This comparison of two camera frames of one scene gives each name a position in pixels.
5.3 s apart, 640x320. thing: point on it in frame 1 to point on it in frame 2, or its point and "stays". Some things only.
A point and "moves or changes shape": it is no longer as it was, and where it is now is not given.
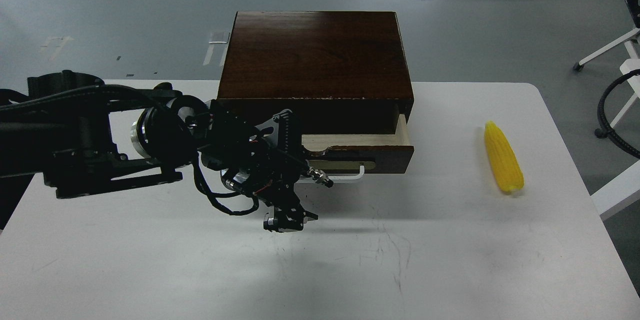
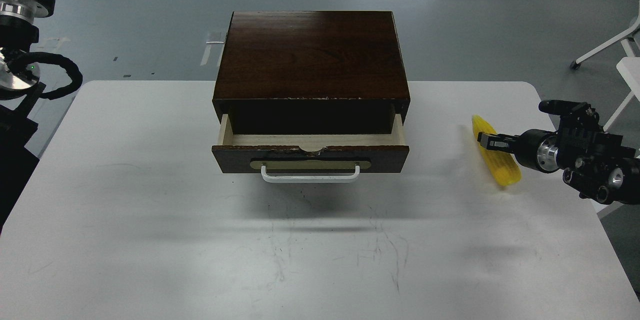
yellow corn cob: x=503 y=159 moves or changes shape
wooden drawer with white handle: x=353 y=155 stays
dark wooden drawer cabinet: x=335 y=72 stays
